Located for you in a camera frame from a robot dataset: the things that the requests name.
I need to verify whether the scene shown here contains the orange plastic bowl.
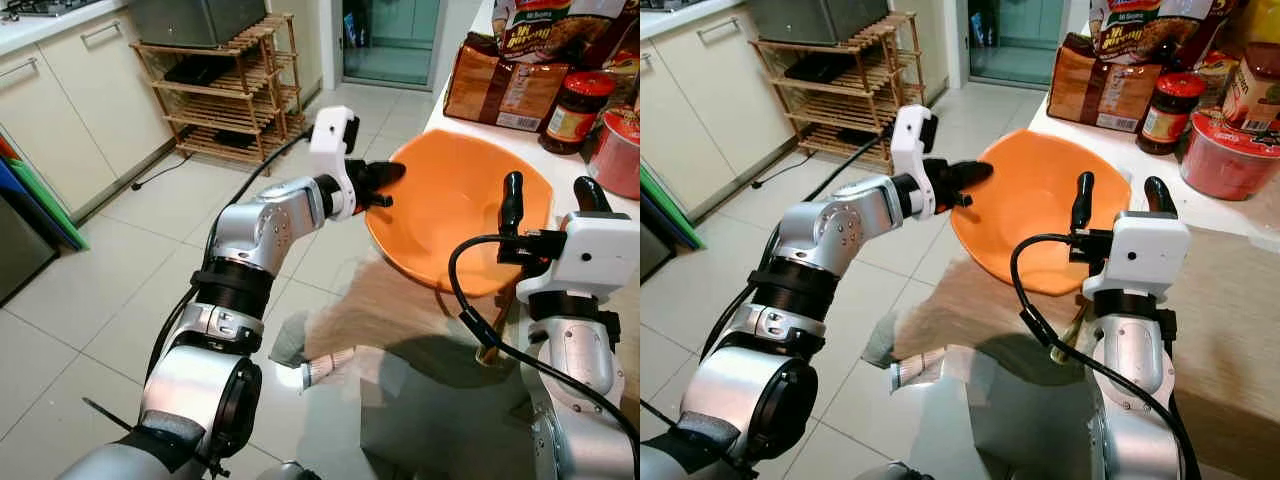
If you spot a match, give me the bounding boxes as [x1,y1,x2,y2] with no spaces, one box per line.
[364,128,555,299]
[949,128,1134,299]

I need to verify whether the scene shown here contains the red-labelled seasoning bottle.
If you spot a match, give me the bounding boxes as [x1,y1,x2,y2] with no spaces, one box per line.
[1220,43,1280,133]

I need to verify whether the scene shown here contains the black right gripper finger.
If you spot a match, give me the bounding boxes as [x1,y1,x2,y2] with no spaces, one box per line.
[1069,171,1097,235]
[499,171,527,237]
[1144,176,1180,215]
[572,176,614,215]

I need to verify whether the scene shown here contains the brown bread bag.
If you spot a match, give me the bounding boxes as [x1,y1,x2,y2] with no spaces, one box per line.
[1046,32,1167,134]
[442,32,572,134]

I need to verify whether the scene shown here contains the red instant noodle cup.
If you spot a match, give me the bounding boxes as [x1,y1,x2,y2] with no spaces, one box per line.
[587,108,641,202]
[1179,110,1280,202]

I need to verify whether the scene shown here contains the wooden slatted shelf rack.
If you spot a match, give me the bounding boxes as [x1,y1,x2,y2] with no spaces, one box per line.
[750,12,927,167]
[129,12,307,166]

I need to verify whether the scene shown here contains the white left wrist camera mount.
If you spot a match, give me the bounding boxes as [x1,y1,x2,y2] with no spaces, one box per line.
[309,105,362,222]
[889,105,940,222]

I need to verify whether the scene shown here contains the dark grey appliance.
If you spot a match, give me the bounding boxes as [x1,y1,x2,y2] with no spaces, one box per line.
[0,190,57,307]
[640,228,674,283]

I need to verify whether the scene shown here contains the white kitchen cabinets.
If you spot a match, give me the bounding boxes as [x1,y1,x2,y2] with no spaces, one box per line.
[640,0,793,218]
[0,0,177,218]

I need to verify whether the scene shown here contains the black tray on rack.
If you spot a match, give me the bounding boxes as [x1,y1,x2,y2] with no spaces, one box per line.
[784,52,857,85]
[163,55,238,87]

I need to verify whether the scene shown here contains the red-lidded sauce jar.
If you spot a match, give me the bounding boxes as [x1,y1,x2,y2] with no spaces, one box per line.
[539,70,617,157]
[1138,72,1209,157]

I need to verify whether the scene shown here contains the instant noodle multipack bag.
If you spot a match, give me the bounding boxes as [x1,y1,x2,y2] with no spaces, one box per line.
[1087,0,1238,68]
[489,0,641,68]

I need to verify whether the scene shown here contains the white ribbed cylinder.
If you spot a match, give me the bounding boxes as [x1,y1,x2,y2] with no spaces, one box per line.
[891,349,948,392]
[300,349,358,392]

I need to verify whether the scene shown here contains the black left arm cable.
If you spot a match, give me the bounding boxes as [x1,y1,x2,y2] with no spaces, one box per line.
[145,125,317,383]
[700,125,898,373]

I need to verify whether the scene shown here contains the glass door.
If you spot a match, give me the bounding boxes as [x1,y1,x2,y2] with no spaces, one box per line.
[965,0,1067,90]
[340,0,447,90]

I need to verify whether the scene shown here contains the black floor power cable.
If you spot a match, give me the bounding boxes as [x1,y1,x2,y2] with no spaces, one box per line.
[131,150,206,192]
[751,150,823,192]

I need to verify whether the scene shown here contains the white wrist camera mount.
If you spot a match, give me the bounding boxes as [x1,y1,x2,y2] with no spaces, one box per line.
[516,211,641,305]
[309,105,362,222]
[889,105,940,222]
[1082,210,1194,302]

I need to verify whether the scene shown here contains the grey metal oven box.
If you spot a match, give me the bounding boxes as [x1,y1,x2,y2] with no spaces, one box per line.
[126,0,270,50]
[745,0,892,47]

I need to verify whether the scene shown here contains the green and blue boards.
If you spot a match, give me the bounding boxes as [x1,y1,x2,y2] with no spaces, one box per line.
[0,133,90,252]
[640,163,707,252]

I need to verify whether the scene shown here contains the wooden utensil handle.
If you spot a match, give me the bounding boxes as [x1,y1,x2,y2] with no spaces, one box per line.
[1049,298,1093,365]

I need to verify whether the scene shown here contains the small printed food packet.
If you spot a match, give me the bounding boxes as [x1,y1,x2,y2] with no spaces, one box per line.
[1194,50,1242,109]
[604,50,641,109]

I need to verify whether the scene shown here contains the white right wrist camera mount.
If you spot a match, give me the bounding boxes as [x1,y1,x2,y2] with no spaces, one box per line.
[516,211,641,305]
[1082,210,1194,302]

